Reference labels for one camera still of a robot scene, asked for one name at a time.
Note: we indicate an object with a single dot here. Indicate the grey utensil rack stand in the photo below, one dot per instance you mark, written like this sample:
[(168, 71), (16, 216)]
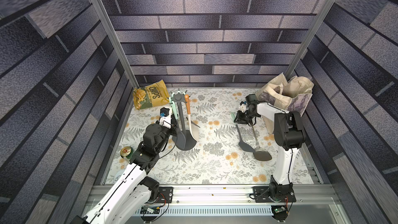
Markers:
[(184, 140)]

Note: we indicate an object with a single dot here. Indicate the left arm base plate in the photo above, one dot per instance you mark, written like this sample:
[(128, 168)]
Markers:
[(164, 196)]

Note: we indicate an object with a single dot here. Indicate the wooden handle white spatula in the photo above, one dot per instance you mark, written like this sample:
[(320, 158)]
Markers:
[(194, 131)]

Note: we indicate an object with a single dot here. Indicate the canvas tote bag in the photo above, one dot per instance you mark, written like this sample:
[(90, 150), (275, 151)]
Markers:
[(292, 95)]

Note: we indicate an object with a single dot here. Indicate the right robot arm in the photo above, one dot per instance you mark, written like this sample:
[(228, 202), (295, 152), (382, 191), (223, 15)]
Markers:
[(289, 135)]

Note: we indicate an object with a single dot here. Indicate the green drink can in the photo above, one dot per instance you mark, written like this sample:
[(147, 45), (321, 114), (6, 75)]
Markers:
[(126, 153)]

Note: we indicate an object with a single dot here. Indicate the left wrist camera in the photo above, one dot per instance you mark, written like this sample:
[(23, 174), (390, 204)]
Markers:
[(165, 113)]

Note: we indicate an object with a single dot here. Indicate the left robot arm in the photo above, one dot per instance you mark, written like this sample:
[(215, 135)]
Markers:
[(134, 188)]

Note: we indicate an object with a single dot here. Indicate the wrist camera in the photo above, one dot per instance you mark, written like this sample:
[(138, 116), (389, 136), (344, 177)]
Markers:
[(243, 106), (165, 113)]

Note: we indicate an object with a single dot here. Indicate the circuit board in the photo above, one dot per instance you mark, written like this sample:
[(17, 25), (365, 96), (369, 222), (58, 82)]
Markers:
[(279, 213), (150, 210)]

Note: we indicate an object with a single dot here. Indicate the right circuit board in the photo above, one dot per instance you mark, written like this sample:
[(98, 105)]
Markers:
[(279, 213)]

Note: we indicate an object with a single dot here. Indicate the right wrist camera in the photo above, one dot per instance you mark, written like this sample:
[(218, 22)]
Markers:
[(243, 106)]

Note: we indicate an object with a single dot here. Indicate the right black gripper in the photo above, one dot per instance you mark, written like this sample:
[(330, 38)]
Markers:
[(243, 118)]

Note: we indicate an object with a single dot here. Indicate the left circuit board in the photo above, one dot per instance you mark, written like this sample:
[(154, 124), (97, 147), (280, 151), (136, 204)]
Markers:
[(150, 210)]

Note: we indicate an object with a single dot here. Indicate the green handle grey spoon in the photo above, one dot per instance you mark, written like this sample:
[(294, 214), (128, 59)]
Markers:
[(260, 154)]

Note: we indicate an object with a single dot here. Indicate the yellow chips bag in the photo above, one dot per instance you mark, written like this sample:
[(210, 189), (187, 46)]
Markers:
[(151, 96)]

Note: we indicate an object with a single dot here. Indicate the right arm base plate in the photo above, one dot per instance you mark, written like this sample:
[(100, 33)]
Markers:
[(261, 194)]

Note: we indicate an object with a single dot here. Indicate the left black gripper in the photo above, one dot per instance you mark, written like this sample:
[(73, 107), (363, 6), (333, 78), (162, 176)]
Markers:
[(173, 127)]

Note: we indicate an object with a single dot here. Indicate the green handle cream utensil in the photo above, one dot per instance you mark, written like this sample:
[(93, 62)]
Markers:
[(175, 110)]

